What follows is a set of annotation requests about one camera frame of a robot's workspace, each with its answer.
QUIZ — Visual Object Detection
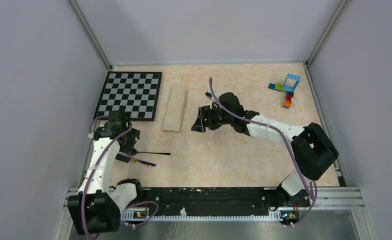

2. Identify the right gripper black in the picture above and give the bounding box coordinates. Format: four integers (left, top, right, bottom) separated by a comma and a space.
192, 103, 234, 133

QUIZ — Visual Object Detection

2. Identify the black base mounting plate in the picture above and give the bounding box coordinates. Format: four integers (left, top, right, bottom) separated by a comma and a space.
132, 187, 310, 219

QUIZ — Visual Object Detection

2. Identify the white slotted cable duct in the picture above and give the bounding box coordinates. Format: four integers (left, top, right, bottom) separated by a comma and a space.
121, 210, 283, 222

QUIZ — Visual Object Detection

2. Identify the black white checkerboard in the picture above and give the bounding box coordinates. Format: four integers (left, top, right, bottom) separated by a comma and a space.
93, 71, 163, 122

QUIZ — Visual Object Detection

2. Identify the colourful toy brick structure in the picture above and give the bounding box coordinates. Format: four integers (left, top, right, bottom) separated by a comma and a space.
268, 73, 301, 109

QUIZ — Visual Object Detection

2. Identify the iridescent rainbow knife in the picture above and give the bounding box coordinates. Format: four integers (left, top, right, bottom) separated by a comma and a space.
118, 152, 156, 167

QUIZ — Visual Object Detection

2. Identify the beige cloth napkin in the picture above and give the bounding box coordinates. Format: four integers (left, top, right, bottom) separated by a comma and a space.
161, 85, 188, 133

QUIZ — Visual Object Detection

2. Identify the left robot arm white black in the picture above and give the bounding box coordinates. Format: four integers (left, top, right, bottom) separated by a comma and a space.
67, 110, 144, 240

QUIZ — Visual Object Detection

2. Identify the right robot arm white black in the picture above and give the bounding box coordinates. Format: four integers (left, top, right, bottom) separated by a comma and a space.
191, 91, 339, 206

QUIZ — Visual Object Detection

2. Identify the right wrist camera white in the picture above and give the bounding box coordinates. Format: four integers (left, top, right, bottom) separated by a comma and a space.
205, 90, 219, 109

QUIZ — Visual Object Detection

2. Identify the black spoon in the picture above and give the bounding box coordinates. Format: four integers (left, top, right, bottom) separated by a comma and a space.
129, 149, 171, 156

